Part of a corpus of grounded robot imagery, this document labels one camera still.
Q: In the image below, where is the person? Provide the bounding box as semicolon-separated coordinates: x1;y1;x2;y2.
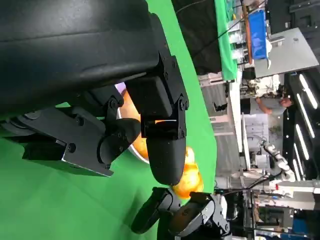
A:
241;95;294;117

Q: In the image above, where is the grey board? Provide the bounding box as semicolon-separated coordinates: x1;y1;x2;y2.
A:
254;27;320;79

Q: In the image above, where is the blue storage bin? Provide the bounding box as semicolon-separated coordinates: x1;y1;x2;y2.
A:
248;9;270;61

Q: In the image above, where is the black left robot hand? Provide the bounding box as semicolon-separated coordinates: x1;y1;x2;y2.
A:
0;0;190;186

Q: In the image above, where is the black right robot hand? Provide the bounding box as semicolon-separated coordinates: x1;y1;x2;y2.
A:
131;186;232;240

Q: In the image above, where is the lilac plate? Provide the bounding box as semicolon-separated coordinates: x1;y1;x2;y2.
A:
114;83;151;165

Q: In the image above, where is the green background cloth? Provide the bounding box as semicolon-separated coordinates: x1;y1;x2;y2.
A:
214;0;239;83

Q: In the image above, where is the orange white toy bread roll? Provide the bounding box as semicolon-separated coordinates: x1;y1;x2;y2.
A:
172;146;205;200
119;90;151;161

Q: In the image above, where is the black backdrop curtain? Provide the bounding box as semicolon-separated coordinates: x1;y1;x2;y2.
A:
171;0;224;75

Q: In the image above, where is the green table cloth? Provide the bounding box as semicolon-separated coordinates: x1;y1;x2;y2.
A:
0;0;219;240

